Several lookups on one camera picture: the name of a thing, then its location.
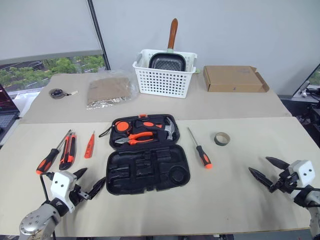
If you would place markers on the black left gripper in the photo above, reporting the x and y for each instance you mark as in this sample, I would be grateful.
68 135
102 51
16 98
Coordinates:
78 193

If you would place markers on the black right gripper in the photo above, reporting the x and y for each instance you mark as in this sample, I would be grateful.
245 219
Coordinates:
285 183

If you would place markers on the orange voltage tester pen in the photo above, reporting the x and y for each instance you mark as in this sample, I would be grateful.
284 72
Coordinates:
89 147

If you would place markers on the orange black utility knife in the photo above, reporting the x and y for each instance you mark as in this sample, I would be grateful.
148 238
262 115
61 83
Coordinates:
68 152

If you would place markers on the grey tape roll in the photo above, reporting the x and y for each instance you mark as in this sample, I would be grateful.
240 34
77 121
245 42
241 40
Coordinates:
216 140

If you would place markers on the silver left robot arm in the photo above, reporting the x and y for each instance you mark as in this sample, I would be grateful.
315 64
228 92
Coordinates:
35 222

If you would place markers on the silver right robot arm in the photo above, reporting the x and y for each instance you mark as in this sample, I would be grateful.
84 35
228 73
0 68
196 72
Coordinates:
315 225

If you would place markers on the black plastic tool case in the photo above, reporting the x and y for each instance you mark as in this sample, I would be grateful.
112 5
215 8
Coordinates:
147 172

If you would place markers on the orange black tape measure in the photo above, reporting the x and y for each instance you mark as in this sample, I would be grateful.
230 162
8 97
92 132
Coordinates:
122 125

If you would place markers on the dark background equipment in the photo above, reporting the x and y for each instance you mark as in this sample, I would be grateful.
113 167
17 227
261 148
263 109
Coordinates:
311 115

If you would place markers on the clear bag with brown paper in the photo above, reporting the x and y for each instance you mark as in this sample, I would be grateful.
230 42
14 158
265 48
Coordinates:
110 90

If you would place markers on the round black reel with tag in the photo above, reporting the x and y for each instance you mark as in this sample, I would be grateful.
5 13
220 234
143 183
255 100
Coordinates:
56 93

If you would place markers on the steel claw hammer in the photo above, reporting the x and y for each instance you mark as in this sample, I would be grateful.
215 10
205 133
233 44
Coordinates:
170 130

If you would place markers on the flat brown cardboard box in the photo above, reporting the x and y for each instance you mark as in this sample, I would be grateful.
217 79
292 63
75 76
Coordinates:
232 77

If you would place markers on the dark laptop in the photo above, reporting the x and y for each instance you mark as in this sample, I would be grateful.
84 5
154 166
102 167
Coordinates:
7 112

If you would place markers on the white perforated plastic basket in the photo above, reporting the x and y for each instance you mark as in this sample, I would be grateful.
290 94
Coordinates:
162 83

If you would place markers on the white roller blind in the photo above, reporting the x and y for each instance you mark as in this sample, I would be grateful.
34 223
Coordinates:
45 25

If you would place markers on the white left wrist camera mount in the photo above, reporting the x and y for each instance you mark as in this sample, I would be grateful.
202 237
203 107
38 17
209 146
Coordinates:
61 183

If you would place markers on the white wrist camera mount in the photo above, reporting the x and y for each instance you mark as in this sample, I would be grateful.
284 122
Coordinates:
302 171
61 183

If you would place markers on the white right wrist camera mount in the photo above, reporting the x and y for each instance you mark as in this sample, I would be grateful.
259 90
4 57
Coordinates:
302 171

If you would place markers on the black window frame pole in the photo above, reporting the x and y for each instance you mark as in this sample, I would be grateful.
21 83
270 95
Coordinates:
98 32

